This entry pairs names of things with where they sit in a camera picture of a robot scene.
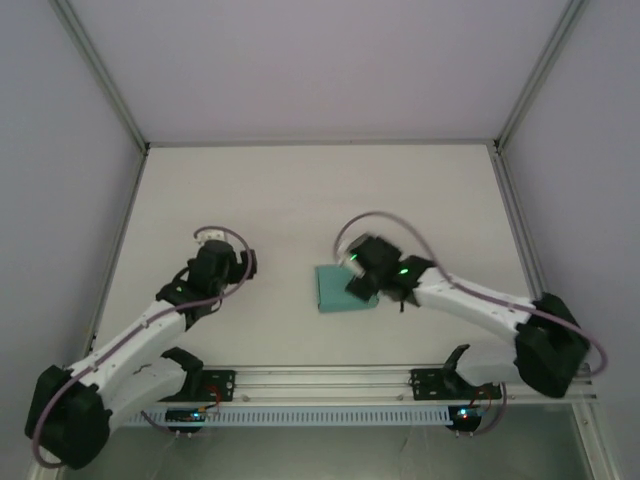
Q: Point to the teal paper box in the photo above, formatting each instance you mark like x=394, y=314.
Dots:
x=335, y=295

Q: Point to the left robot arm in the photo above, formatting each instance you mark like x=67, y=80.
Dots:
x=100, y=380

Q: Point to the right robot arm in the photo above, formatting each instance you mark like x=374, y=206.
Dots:
x=500, y=320

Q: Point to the aluminium side rail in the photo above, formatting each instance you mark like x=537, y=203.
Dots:
x=117, y=260
x=525, y=240

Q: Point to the aluminium mounting rail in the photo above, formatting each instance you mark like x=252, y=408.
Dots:
x=320, y=382

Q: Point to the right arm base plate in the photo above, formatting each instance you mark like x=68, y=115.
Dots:
x=425, y=384

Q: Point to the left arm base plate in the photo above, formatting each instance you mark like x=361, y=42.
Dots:
x=222, y=384

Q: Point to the aluminium frame post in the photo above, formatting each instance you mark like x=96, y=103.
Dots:
x=102, y=75
x=537, y=75

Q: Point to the aluminium frame leg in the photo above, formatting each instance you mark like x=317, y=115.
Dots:
x=590, y=440

